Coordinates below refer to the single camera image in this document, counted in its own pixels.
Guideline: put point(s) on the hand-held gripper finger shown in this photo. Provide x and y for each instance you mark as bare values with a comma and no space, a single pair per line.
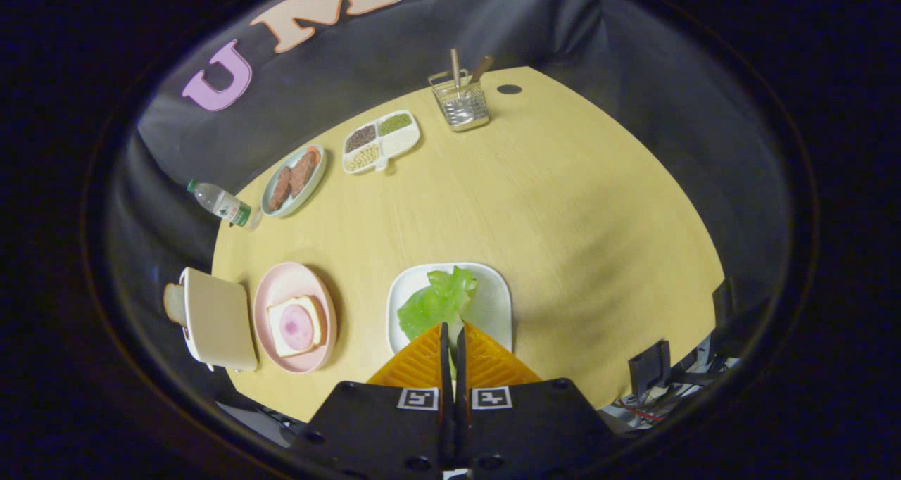
446,367
461,367

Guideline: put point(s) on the green lettuce leaf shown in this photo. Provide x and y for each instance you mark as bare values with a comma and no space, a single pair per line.
436,304

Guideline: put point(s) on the white square plate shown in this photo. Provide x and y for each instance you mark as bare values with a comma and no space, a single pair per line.
494,304

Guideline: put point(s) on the white bread slice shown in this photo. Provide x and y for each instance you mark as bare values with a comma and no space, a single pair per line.
318,314

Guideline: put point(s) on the pink ham slice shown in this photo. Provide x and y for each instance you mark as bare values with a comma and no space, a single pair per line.
297,327

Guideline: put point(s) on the pink round plate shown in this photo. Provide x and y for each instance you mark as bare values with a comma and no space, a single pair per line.
281,283

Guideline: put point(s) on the black table clamp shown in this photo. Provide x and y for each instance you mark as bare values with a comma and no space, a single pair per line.
649,367

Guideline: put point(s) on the pile of pale beans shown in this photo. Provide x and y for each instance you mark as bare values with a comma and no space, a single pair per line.
362,158

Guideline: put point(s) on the white divided dish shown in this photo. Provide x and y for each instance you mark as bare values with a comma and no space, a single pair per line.
401,143

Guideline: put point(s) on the pale green oval plate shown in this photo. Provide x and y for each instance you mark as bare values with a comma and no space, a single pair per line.
317,177

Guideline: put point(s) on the cream toaster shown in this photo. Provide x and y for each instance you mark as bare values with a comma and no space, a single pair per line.
218,318

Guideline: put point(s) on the brown meat patty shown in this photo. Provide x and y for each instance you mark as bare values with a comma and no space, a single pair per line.
279,188
303,174

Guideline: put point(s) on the pile of dark beans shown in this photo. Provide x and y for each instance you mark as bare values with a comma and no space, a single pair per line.
360,137

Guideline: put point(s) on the pile of green beans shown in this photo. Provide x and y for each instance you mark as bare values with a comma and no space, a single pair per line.
395,122

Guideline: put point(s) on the clear plastic water bottle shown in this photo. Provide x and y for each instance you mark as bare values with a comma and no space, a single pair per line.
222,202

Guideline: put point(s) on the toast slice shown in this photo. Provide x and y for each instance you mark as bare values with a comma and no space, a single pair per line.
174,304

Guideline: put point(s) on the black round table grommet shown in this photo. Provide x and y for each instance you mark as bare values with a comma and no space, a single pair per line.
509,89

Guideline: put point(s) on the black backdrop cloth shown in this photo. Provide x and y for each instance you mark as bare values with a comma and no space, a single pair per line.
422,43

